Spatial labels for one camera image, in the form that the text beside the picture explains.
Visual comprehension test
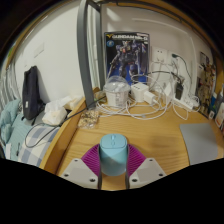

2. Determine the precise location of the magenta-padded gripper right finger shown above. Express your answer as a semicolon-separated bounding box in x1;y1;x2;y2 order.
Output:
125;143;167;190

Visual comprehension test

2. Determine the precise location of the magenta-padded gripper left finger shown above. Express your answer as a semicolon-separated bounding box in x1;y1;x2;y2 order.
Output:
59;143;103;190

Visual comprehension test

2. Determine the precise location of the light blue computer mouse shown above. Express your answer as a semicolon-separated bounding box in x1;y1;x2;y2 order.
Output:
98;133;130;177

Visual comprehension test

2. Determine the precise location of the grey mouse pad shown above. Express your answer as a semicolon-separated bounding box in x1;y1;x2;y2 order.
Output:
179;122;219;166

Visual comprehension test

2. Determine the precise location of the blue white plaid bedding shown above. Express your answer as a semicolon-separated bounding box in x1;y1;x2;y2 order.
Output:
16;124;61;168

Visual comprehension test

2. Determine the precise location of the clear snack bag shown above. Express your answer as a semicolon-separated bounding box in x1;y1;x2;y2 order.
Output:
77;109;100;130

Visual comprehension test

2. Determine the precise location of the white tissue pack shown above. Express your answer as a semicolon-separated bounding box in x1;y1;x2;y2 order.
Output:
41;95;83;126

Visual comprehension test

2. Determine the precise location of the white power adapter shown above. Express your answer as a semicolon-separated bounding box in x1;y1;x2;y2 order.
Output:
130;82;157;105

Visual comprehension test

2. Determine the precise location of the teal blanket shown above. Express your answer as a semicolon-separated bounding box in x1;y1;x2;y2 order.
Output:
0;99;33;161

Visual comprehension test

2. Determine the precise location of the clear domed plastic container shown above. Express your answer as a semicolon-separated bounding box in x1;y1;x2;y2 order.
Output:
102;75;131;108

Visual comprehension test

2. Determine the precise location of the black backpack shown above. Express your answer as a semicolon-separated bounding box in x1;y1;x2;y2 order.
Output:
21;65;44;122

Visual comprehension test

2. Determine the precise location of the colourful printed box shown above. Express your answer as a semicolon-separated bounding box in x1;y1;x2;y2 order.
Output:
196;51;218;116

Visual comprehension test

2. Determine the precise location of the robot model kit box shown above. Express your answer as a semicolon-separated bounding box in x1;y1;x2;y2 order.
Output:
104;31;151;86

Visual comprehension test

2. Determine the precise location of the black cable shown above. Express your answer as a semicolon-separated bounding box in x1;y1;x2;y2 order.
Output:
24;103;101;149

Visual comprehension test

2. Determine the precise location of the white cable tangle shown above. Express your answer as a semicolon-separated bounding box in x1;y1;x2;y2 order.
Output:
96;71;201;121

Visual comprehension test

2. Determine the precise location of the white wall socket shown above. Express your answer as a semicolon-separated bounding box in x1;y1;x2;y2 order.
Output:
151;46;171;64

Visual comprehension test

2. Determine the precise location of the grey metal desk frame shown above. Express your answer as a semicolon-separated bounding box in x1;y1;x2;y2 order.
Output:
77;0;108;108

